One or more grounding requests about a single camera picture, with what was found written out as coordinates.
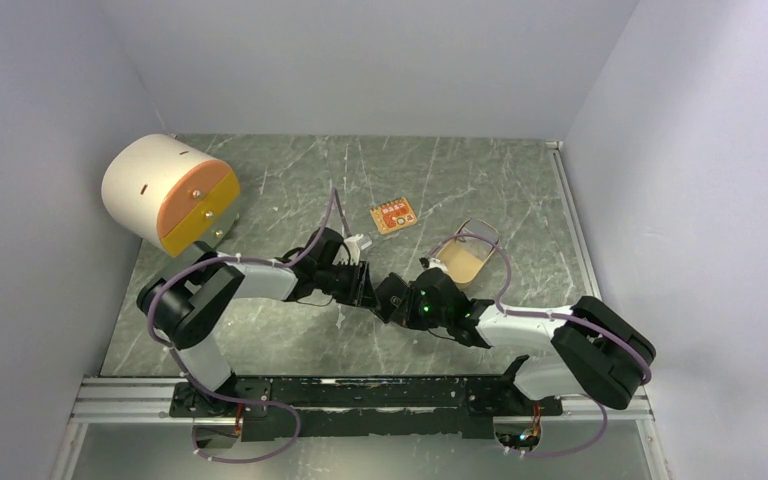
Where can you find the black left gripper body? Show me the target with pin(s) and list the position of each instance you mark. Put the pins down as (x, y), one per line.
(342, 281)

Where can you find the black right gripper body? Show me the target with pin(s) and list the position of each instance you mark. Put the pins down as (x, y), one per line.
(419, 314)

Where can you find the black leather card holder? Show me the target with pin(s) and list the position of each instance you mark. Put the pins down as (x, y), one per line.
(393, 295)

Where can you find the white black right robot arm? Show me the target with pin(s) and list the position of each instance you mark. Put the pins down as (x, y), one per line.
(582, 349)

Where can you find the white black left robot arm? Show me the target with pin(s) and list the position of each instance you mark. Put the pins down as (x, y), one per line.
(186, 300)

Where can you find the beige oval tray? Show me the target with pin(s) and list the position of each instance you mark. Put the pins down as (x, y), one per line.
(464, 257)

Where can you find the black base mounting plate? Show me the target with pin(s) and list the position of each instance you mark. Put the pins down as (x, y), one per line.
(278, 407)

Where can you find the round cabinet with coloured drawers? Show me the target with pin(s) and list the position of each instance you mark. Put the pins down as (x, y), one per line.
(171, 194)

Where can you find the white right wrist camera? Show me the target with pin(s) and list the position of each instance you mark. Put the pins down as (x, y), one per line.
(433, 263)

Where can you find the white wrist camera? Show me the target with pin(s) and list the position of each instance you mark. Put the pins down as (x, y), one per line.
(357, 244)
(433, 263)

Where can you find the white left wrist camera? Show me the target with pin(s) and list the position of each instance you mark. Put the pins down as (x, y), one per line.
(357, 244)

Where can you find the aluminium frame rail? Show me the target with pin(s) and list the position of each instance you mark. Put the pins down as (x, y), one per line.
(296, 186)

